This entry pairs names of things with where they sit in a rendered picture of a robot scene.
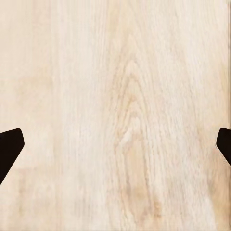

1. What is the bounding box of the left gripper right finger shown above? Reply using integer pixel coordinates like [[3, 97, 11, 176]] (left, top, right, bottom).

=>
[[216, 128, 231, 166]]

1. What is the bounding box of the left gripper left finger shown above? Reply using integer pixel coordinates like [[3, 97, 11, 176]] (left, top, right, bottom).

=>
[[0, 128, 25, 185]]

